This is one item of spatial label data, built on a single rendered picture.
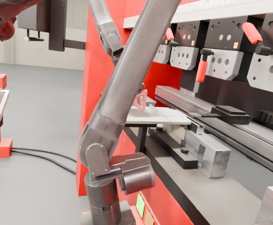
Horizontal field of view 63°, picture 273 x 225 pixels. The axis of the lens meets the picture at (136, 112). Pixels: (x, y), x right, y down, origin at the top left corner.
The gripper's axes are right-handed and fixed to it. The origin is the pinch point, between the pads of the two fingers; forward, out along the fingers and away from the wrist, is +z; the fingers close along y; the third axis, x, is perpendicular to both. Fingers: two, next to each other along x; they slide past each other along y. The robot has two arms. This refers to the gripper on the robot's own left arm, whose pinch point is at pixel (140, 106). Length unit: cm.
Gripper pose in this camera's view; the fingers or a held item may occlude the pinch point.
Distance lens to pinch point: 82.0
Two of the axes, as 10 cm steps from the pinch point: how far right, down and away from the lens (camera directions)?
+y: -3.4, -2.9, 8.9
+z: 3.6, 8.4, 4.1
